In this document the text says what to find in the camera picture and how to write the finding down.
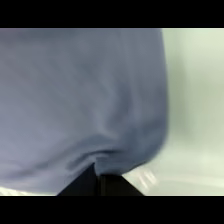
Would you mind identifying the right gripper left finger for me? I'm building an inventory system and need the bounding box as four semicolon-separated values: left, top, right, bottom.
55;164;101;197

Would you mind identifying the dark blue shirt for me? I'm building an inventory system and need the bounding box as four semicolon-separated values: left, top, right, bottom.
0;28;170;196

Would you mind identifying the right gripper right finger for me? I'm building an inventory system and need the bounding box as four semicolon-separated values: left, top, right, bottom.
99;173;146;197

